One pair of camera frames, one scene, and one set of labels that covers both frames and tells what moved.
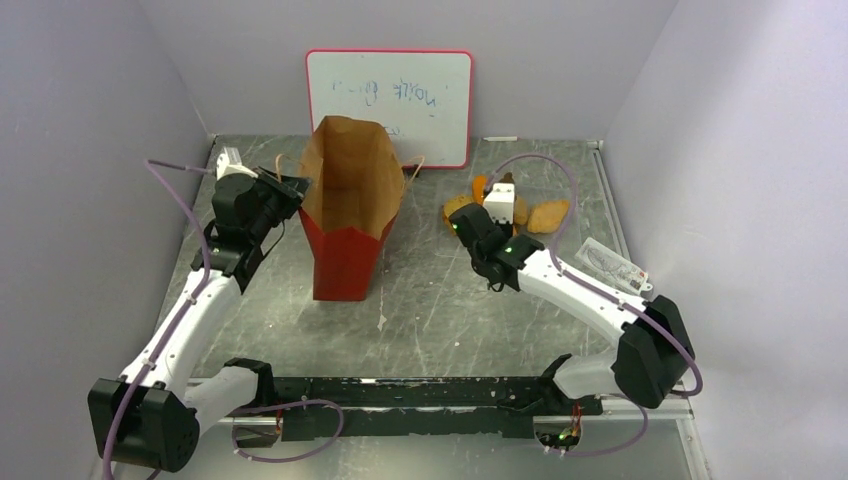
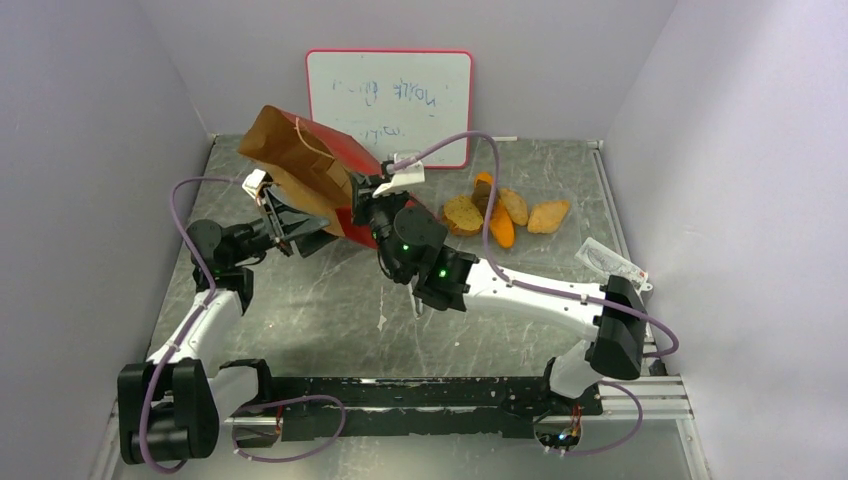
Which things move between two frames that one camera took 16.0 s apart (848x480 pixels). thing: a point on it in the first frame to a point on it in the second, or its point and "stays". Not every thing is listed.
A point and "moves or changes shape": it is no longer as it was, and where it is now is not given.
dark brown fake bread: (507, 178) to (480, 195)
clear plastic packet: (613, 267) stays
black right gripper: (506, 228) to (362, 190)
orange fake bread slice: (546, 216) stays
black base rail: (417, 407) stays
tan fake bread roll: (520, 210) stays
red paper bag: (350, 202) moves or changes shape
